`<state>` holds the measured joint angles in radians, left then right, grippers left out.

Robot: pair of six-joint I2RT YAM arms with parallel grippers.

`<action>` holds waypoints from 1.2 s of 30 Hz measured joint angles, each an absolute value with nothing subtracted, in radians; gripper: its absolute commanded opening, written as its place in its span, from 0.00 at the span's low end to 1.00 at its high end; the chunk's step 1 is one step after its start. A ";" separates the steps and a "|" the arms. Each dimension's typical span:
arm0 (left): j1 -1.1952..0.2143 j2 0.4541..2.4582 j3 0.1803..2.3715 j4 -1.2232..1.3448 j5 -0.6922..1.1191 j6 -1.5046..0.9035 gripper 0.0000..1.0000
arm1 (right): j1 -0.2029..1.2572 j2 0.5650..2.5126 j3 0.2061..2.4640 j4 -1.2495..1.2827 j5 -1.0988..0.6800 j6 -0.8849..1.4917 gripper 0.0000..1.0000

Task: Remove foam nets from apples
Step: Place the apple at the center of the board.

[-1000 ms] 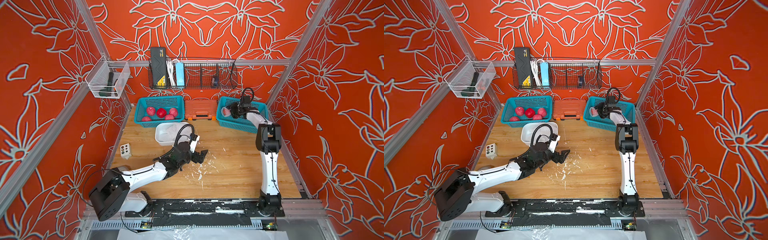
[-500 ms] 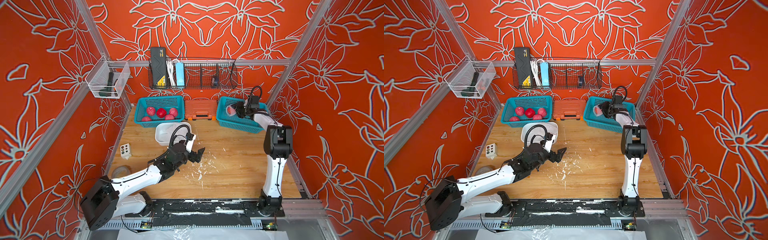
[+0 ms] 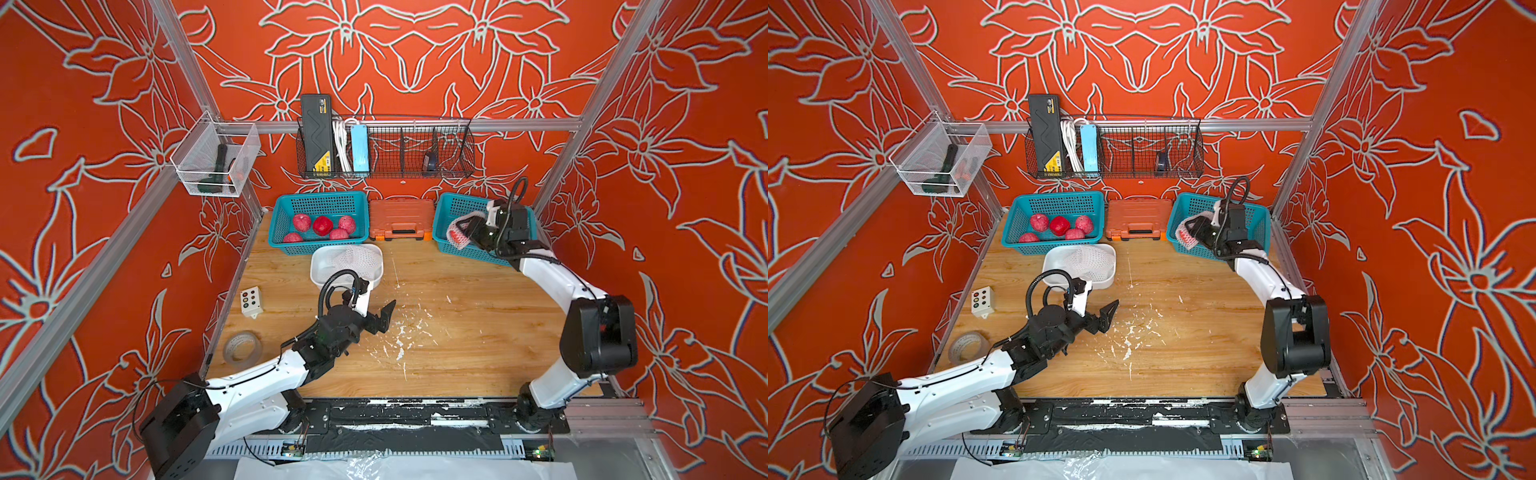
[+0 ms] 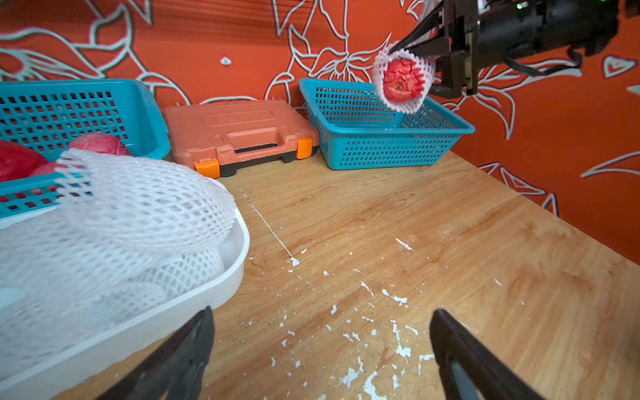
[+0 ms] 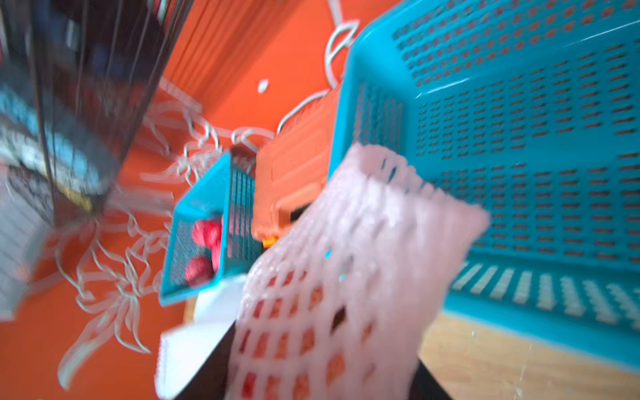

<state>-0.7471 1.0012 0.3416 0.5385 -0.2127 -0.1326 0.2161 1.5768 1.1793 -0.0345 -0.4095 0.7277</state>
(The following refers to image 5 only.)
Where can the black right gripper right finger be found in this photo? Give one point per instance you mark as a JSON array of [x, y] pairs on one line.
[[425, 387]]

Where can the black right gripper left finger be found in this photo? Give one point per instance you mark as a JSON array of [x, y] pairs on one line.
[[210, 381]]

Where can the netted apple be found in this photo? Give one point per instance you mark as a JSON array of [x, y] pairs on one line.
[[336, 309], [206, 233], [199, 270]]

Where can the teal basket with netted apples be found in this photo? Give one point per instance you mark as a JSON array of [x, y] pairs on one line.
[[530, 109]]

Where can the white plastic tray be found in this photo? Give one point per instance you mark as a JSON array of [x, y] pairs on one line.
[[184, 349]]

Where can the teal empty basket left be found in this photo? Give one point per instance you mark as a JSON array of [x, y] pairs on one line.
[[226, 192]]

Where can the orange plastic tool case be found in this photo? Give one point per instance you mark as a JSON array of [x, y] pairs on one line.
[[292, 169]]

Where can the black wire wall basket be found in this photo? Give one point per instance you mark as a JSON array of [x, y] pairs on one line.
[[104, 61]]

